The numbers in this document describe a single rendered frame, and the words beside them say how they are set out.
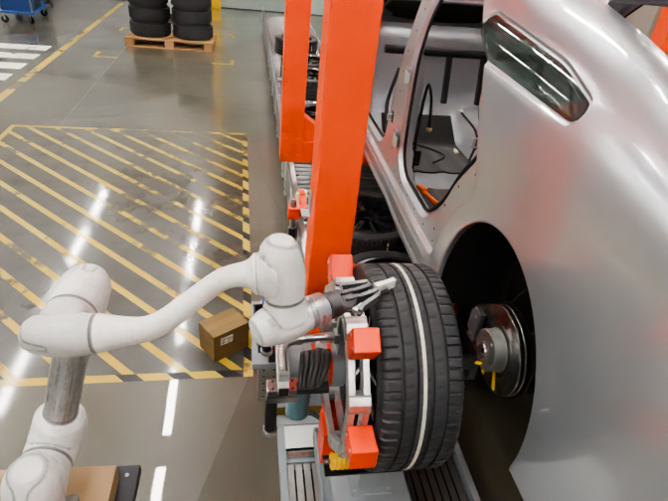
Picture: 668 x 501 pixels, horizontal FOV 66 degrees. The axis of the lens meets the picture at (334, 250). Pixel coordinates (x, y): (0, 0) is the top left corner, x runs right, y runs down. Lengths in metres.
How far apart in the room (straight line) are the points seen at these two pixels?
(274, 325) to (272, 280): 0.13
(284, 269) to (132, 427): 1.65
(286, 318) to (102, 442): 1.56
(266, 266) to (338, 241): 0.81
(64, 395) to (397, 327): 1.01
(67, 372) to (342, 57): 1.26
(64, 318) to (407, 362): 0.87
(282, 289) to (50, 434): 0.97
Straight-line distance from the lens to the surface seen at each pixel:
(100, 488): 2.08
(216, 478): 2.49
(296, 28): 3.67
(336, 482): 2.21
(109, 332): 1.39
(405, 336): 1.45
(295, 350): 1.67
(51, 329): 1.42
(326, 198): 1.90
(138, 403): 2.80
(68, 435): 1.92
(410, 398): 1.46
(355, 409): 1.48
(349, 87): 1.76
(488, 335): 1.89
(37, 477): 1.82
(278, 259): 1.21
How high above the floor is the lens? 2.07
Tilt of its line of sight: 32 degrees down
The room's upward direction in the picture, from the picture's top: 6 degrees clockwise
